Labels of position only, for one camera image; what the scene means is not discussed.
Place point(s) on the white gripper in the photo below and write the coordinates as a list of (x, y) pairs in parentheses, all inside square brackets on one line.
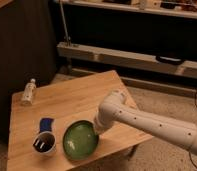
[(102, 123)]

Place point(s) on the green ceramic bowl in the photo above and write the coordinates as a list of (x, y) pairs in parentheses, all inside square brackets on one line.
[(79, 140)]

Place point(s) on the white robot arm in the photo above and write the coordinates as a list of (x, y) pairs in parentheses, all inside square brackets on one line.
[(177, 132)]

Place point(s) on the wooden lower shelf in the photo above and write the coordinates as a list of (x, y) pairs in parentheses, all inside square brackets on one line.
[(126, 59)]

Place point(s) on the wooden shelf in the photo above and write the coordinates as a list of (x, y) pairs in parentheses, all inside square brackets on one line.
[(129, 8), (126, 59)]

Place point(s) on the blue sponge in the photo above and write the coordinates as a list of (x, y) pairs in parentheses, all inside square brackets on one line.
[(45, 124)]

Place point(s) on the clear plastic bottle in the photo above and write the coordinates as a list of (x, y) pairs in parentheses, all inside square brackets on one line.
[(29, 92)]

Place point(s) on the metal stand pole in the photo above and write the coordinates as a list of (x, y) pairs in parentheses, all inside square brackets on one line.
[(67, 37)]

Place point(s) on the wooden upper shelf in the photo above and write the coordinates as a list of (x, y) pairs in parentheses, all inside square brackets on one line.
[(129, 8)]

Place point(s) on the black handle on shelf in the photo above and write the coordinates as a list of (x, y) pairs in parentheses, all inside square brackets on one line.
[(169, 61)]

